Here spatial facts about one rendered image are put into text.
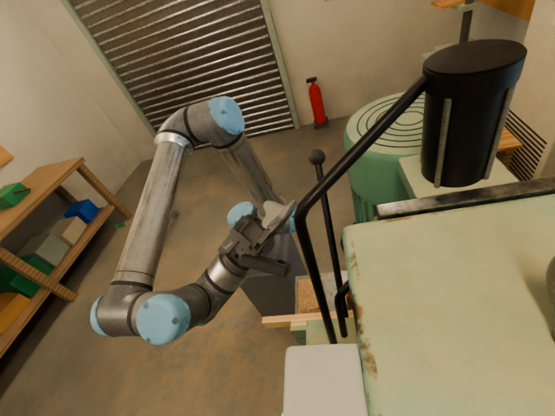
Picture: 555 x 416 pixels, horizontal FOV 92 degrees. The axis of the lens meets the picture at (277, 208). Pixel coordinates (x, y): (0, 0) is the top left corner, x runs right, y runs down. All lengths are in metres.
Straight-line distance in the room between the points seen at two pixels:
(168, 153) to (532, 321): 0.80
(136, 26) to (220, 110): 3.15
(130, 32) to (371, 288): 3.90
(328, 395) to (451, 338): 0.09
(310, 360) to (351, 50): 3.41
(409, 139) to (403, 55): 3.29
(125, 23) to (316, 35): 2.11
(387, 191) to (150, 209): 0.57
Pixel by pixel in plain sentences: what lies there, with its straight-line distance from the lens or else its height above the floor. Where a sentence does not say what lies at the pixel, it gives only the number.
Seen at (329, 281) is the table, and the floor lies 0.90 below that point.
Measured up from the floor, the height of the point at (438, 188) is 1.52.
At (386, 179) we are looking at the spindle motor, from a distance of 0.37.
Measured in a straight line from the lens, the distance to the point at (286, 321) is 0.87.
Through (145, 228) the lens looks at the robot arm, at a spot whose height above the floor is 1.34.
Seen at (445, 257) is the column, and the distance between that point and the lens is 0.23.
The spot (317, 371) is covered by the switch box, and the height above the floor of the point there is 1.48.
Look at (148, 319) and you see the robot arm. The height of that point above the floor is 1.30.
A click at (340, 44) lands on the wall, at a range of 3.50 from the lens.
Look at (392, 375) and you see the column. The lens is 0.19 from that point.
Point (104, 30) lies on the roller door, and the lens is 4.15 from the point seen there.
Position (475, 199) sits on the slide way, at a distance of 0.28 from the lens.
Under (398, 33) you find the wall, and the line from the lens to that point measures 3.58.
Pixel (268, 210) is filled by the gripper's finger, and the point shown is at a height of 1.31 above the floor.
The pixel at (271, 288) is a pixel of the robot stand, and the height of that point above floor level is 0.42.
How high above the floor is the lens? 1.71
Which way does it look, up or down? 41 degrees down
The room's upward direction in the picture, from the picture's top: 22 degrees counter-clockwise
